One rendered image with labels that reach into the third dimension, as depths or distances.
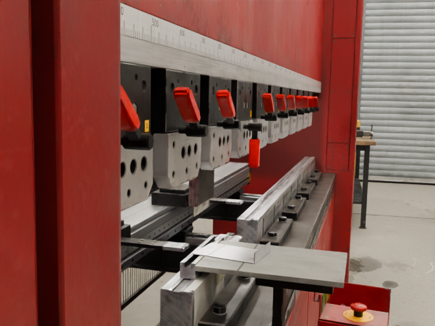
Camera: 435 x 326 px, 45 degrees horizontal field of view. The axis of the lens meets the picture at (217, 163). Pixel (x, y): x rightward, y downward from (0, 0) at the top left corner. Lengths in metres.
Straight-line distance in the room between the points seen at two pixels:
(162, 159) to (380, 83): 8.01
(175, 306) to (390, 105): 7.87
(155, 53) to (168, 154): 0.14
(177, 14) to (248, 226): 0.83
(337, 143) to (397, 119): 5.60
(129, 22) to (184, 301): 0.51
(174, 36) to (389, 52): 8.00
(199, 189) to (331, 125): 2.20
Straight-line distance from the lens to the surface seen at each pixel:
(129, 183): 0.60
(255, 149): 1.13
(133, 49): 0.62
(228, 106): 0.88
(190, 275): 0.98
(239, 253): 1.03
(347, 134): 3.12
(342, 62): 3.12
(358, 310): 1.34
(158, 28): 0.69
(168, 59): 0.72
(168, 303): 0.95
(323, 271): 0.97
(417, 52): 8.73
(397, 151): 8.72
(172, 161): 0.73
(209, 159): 0.90
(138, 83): 0.62
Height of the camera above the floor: 1.30
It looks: 7 degrees down
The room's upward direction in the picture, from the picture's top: 1 degrees clockwise
